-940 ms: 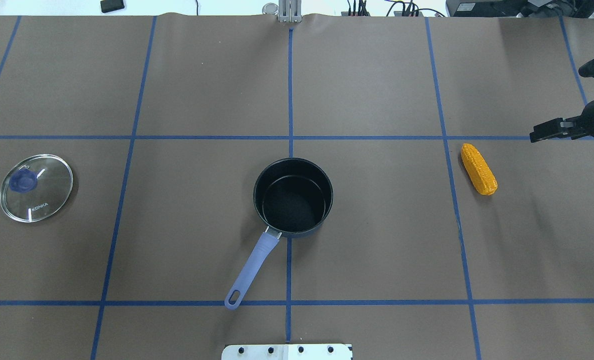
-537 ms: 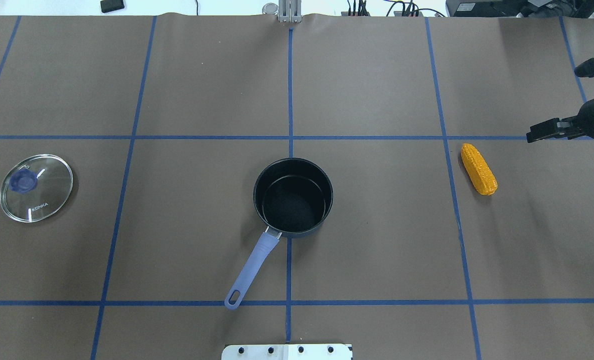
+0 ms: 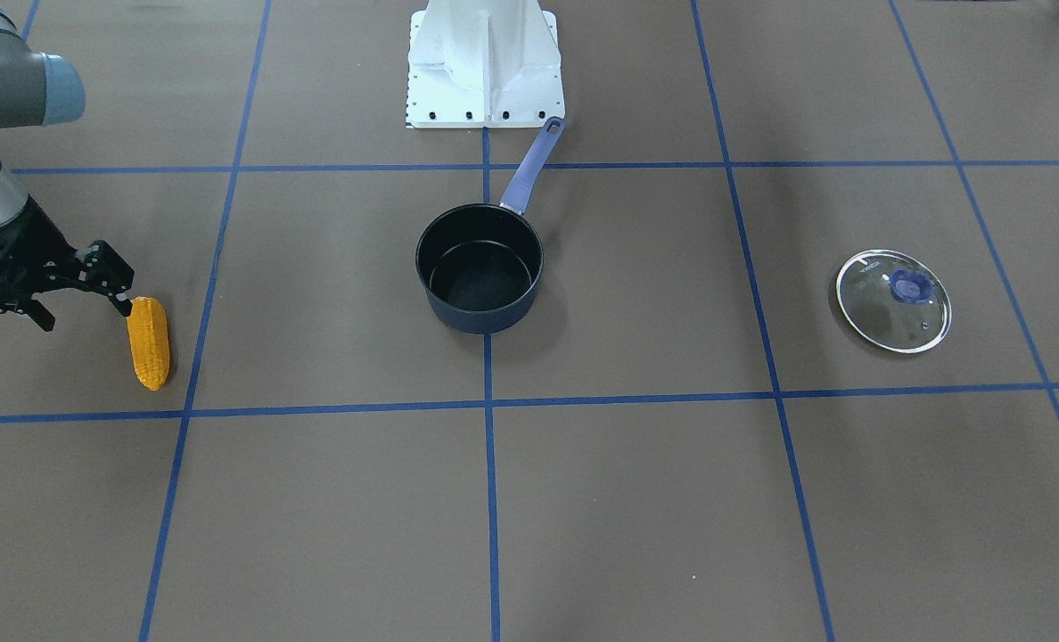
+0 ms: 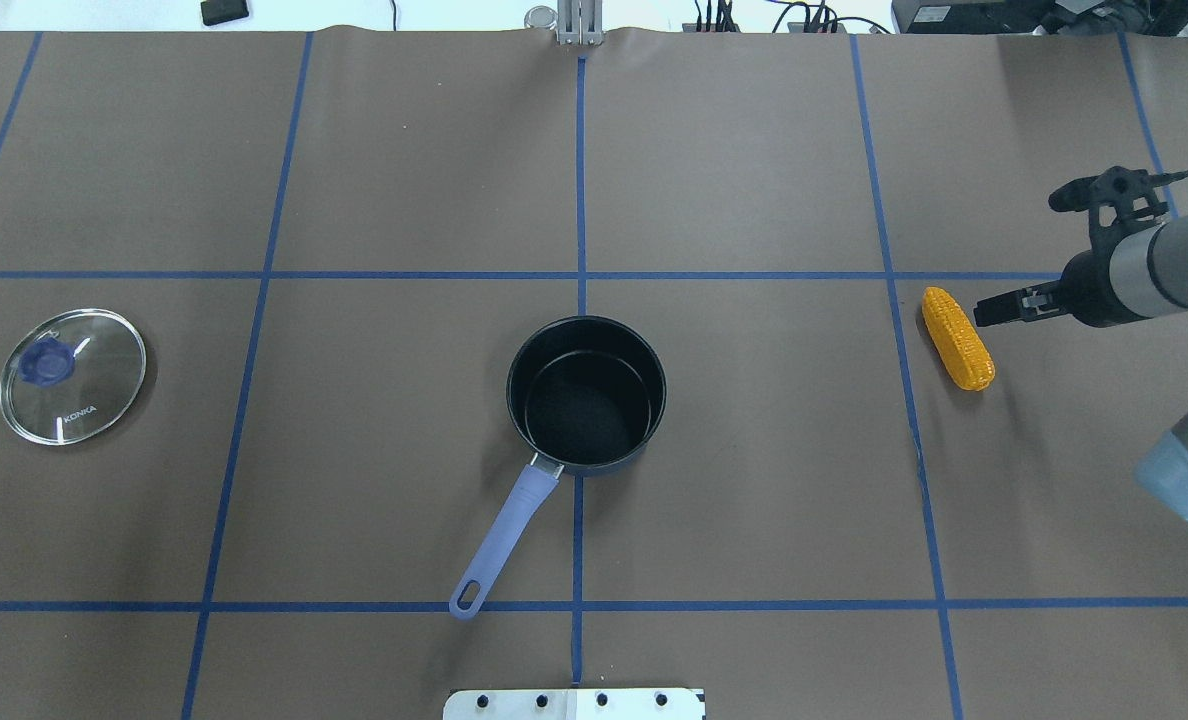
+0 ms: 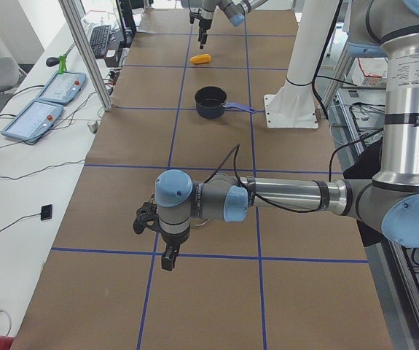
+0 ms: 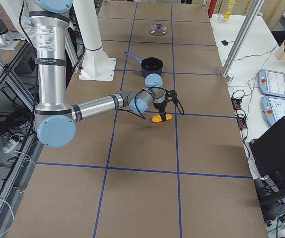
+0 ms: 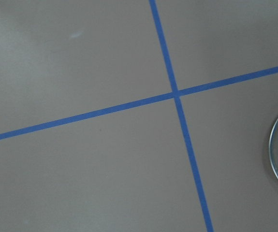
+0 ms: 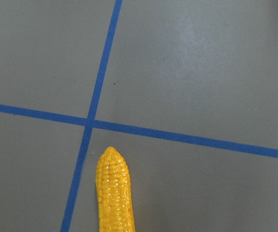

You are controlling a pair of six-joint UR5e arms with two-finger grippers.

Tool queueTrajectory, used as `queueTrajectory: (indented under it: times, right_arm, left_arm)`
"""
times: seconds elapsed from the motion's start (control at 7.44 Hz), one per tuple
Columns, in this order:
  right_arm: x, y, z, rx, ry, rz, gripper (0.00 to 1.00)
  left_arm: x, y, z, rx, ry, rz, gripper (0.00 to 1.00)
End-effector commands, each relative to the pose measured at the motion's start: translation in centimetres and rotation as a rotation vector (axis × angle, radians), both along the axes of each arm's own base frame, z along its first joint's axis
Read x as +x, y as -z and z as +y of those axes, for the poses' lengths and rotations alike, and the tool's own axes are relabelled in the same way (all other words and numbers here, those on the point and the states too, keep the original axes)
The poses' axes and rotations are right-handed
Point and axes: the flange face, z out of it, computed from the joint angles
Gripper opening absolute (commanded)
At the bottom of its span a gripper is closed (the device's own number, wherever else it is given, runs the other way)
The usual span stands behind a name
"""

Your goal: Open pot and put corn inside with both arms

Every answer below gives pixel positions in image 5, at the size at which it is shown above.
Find far blue teach pendant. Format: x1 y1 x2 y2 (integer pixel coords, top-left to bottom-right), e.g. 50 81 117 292
37 71 87 106

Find yellow corn cob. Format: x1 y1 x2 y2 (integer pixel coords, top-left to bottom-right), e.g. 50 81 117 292
189 54 212 65

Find dark blue saucepan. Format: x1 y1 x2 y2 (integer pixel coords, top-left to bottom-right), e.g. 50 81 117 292
194 86 256 119

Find black keyboard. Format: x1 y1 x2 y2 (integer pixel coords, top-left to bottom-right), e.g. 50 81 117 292
90 25 111 58

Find glass lid blue knob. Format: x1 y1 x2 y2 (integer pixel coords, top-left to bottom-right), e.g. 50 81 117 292
190 219 211 229

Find blue teach pendant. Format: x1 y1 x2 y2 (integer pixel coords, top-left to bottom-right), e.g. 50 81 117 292
1 99 63 145
37 71 87 106

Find aluminium frame post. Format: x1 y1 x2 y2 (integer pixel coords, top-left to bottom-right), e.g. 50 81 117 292
58 0 112 112

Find near blue teach pendant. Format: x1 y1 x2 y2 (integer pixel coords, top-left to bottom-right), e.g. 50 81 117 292
1 99 63 145

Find small black sensor pad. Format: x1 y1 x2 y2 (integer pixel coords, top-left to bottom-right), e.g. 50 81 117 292
40 204 53 221

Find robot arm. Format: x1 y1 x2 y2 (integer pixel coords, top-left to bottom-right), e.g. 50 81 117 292
187 0 267 50
133 1 419 271

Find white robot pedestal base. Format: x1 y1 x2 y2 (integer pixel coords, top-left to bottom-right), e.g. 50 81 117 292
264 0 342 129

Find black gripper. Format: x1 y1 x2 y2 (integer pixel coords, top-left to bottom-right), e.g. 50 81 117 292
189 7 214 49
133 202 189 271

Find green handled tool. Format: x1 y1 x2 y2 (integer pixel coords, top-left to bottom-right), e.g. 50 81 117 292
46 55 67 74

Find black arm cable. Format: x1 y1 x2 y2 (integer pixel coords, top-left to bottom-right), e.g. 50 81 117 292
201 144 385 214

